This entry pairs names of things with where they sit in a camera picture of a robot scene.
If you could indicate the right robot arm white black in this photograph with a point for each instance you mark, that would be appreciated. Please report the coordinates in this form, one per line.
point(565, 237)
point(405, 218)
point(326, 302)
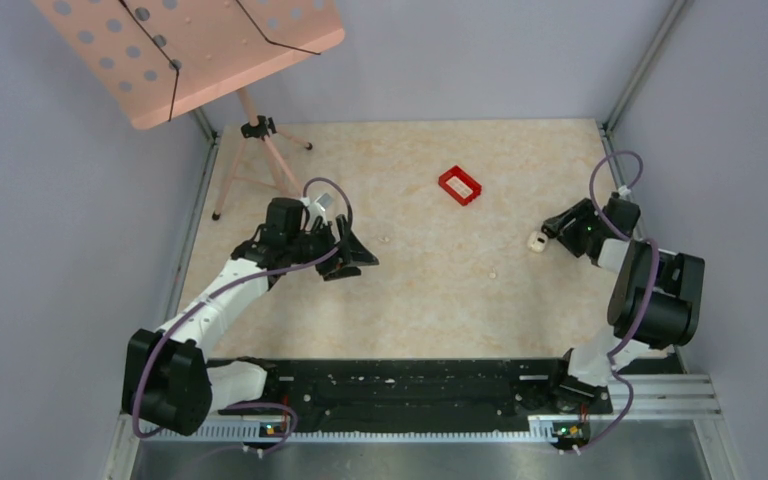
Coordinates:
point(655, 302)

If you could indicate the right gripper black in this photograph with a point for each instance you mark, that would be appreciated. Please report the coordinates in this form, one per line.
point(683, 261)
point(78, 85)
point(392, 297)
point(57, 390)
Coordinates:
point(583, 211)

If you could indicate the red plastic tray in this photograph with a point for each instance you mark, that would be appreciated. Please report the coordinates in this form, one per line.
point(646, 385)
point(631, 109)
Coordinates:
point(459, 185)

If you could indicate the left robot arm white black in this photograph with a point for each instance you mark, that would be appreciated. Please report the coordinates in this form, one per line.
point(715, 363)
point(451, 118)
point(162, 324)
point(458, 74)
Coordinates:
point(168, 381)

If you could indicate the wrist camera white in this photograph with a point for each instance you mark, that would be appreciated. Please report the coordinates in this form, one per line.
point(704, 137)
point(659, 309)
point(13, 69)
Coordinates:
point(318, 201)
point(623, 194)

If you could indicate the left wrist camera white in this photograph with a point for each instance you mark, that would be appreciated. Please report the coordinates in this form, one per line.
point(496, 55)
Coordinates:
point(318, 201)

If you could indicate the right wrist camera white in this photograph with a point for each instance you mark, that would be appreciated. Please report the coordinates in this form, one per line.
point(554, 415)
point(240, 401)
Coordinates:
point(623, 194)

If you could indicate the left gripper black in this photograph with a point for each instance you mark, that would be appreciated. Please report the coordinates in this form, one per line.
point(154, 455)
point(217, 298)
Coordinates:
point(344, 264)

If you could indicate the pink music stand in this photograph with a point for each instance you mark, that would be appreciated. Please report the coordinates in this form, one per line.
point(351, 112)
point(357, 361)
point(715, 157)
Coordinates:
point(163, 59)

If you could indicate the cream earbud charging case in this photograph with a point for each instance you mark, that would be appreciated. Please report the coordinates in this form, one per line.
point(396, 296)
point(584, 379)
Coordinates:
point(537, 242)

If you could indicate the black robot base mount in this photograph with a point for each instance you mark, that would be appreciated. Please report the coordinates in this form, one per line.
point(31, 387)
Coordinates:
point(427, 396)

